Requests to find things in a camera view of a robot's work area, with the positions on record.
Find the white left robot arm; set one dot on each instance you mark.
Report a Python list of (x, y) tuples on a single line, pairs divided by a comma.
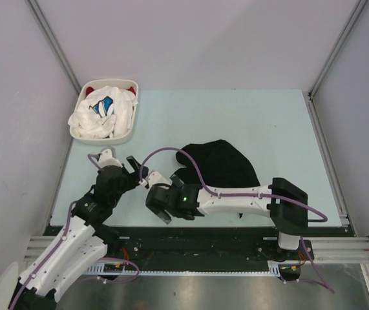
[(83, 240)]

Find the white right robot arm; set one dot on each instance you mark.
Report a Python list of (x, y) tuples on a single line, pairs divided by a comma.
[(281, 202)]

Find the aluminium frame post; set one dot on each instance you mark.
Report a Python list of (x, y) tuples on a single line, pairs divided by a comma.
[(53, 42), (339, 44)]

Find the black t shirt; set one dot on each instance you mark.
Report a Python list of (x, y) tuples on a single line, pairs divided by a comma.
[(222, 165)]

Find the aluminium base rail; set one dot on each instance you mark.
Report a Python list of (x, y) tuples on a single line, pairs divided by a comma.
[(329, 250)]

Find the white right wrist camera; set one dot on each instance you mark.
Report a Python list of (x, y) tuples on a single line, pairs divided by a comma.
[(154, 178)]

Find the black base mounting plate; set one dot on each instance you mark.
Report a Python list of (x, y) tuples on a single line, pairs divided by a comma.
[(221, 250)]

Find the white t shirt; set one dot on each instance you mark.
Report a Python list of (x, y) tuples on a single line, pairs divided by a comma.
[(104, 114)]

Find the left aluminium frame post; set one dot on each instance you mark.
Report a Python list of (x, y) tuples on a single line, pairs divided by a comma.
[(53, 42)]

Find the red t shirt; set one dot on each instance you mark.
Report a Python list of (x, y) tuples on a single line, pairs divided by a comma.
[(90, 90)]

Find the right aluminium frame post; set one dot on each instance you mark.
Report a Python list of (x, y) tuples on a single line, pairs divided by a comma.
[(339, 44)]

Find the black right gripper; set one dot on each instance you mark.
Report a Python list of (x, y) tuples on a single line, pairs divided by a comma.
[(158, 210)]

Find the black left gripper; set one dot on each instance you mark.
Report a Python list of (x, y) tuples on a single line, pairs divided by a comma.
[(133, 180)]

